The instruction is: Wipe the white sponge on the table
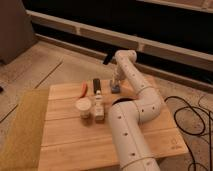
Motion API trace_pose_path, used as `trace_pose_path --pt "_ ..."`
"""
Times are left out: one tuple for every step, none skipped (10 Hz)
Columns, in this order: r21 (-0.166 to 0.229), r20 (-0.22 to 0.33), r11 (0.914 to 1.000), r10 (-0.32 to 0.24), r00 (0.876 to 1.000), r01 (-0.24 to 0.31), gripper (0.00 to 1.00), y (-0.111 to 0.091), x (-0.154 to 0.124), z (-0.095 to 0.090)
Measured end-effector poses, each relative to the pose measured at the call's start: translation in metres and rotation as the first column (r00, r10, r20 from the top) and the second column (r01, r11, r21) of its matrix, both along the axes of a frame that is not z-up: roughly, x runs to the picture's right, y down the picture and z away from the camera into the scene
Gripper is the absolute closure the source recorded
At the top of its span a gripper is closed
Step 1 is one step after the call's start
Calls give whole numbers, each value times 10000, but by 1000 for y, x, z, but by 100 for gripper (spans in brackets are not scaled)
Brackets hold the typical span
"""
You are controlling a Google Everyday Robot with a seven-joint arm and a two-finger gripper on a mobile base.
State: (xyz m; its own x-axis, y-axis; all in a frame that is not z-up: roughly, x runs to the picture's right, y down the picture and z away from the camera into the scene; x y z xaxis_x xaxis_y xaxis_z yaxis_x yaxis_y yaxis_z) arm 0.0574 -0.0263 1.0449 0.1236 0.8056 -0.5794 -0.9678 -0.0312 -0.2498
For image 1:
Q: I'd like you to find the black round bowl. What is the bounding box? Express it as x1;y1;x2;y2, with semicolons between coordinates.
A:
112;98;129;105

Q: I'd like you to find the grey sofa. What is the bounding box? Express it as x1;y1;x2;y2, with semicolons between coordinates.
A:
0;0;37;64

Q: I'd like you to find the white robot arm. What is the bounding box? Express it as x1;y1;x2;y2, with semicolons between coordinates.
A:
108;50;162;171

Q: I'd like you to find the orange carrot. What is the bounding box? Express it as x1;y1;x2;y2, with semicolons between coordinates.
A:
80;83;88;98

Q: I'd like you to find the dark rectangular block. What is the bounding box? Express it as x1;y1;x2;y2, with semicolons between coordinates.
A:
93;78;101;94

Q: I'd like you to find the black cable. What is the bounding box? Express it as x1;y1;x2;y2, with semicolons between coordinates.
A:
163;95;213;171

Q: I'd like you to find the small white bottle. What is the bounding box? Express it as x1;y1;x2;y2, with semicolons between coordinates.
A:
94;90;104;121

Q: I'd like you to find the yellow-green mat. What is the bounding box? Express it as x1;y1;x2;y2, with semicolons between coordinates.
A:
0;89;49;171

